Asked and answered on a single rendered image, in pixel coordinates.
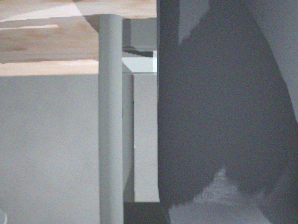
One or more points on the grey shelving unit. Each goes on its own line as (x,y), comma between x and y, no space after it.
(126,47)

